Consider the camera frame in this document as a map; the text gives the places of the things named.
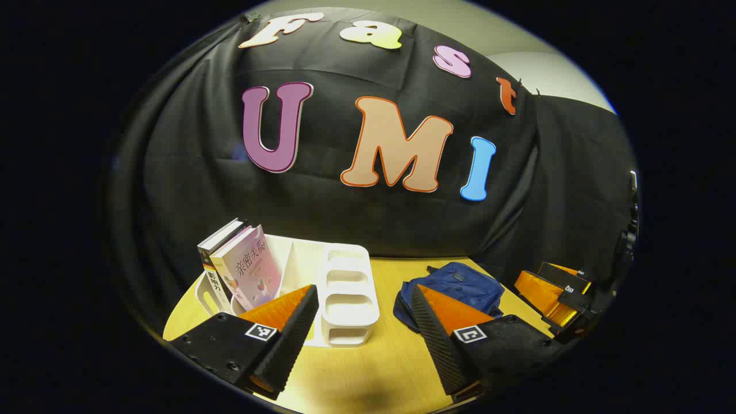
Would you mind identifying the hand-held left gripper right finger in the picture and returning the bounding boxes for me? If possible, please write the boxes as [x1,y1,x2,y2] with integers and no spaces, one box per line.
[411,283,568,404]

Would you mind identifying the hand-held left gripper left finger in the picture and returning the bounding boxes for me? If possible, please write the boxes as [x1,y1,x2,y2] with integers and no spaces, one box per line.
[167,283,320,401]

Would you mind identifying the blue schoolbag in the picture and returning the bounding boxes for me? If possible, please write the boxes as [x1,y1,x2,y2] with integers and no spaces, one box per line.
[393,262,505,334]

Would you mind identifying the white plastic bookshelf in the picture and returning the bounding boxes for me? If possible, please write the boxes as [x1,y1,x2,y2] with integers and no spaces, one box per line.
[195,233,381,349]

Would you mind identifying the white book striped spine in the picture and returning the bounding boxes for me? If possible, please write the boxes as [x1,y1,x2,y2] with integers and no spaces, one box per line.
[197,218,248,311]

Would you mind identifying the pink book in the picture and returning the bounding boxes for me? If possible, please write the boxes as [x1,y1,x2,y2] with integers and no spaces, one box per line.
[210,225,283,312]

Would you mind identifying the black backdrop cloth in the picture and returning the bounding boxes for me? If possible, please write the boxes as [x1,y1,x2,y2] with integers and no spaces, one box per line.
[109,9,639,340]

